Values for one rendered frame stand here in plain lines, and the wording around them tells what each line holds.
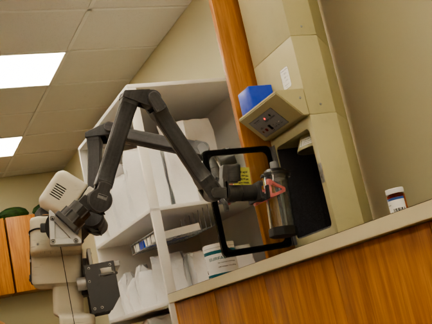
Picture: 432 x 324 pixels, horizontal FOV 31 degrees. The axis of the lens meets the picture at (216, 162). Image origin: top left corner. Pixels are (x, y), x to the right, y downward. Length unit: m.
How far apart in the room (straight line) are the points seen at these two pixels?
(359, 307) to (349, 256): 0.14
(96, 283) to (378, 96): 1.33
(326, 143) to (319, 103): 0.15
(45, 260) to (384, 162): 1.37
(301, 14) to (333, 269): 1.06
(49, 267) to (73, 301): 0.14
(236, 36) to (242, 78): 0.18
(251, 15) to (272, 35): 0.18
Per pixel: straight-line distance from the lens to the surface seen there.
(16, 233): 7.69
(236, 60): 3.15
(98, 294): 2.61
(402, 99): 3.03
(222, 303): 2.98
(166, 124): 2.61
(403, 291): 2.00
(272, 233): 2.71
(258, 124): 2.94
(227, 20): 3.21
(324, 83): 2.84
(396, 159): 3.09
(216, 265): 3.19
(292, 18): 2.88
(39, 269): 2.67
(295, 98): 2.75
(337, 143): 2.78
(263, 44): 3.02
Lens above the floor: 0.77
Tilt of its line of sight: 12 degrees up
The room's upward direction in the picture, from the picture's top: 12 degrees counter-clockwise
